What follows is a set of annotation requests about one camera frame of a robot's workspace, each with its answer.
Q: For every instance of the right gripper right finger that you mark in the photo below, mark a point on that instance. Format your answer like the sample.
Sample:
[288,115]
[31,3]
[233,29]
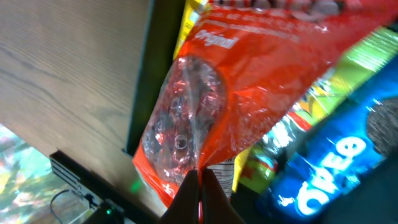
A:
[215,205]

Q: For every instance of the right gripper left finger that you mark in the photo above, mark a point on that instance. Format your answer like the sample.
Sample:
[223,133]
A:
[184,207]

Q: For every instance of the yellow Hacks candy bag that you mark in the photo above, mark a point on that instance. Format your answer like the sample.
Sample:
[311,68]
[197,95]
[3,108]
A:
[229,171]

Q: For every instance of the blue Oreo cookie pack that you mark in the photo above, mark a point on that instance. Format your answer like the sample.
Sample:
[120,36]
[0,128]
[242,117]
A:
[353,141]

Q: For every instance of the red Hacks candy bag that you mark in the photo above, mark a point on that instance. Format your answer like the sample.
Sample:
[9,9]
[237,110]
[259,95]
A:
[239,71]

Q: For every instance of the Haribo gummy bag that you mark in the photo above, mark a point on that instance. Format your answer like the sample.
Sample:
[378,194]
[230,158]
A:
[256,165]

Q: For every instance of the dark green open box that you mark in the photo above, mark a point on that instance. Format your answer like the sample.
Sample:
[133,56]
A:
[160,38]

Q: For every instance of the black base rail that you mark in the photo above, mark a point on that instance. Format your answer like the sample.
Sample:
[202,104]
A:
[108,205]

